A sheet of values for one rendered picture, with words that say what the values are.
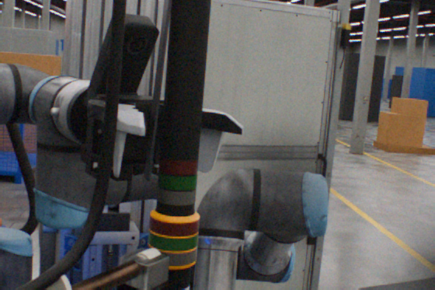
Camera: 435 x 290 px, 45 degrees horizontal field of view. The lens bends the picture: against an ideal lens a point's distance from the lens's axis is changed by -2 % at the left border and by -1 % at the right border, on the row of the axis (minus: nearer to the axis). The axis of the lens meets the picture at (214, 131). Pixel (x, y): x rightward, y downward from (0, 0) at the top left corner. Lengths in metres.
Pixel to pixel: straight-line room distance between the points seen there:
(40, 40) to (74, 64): 9.72
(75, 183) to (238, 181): 0.36
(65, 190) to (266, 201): 0.39
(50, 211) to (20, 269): 0.60
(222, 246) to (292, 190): 0.16
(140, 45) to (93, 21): 0.86
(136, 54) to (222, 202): 0.47
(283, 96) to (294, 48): 0.24
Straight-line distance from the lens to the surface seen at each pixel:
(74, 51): 1.38
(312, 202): 0.96
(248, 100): 2.52
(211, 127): 0.48
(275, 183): 0.96
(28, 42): 11.15
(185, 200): 0.45
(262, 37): 2.54
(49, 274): 0.37
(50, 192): 0.70
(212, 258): 0.96
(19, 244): 1.28
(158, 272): 0.45
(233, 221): 0.95
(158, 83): 0.44
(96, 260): 1.41
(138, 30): 0.53
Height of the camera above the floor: 1.69
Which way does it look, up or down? 7 degrees down
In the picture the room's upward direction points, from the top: 5 degrees clockwise
